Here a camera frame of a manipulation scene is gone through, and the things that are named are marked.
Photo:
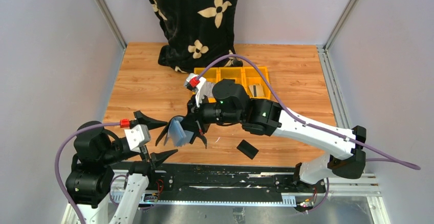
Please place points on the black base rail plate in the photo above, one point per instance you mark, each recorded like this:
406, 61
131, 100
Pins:
229, 184

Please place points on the black credit card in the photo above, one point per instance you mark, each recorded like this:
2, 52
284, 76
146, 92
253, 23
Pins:
247, 149

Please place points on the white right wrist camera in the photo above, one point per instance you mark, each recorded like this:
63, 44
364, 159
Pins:
196, 84

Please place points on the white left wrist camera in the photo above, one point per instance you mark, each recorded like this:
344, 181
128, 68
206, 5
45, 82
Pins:
136, 135

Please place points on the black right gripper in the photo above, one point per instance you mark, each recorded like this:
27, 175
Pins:
195, 114

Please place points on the yellow plastic bin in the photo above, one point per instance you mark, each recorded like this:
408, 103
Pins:
240, 75

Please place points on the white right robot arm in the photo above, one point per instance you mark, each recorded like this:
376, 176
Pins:
263, 117

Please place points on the aluminium frame rail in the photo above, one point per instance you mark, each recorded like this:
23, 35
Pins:
102, 4

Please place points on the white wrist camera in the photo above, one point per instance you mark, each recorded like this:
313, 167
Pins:
196, 84
136, 135

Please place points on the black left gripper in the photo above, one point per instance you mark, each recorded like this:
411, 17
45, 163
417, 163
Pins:
156, 157

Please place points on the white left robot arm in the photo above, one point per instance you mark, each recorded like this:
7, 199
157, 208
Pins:
99, 146

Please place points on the black floral blanket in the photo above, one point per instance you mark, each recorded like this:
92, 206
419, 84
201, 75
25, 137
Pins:
197, 32

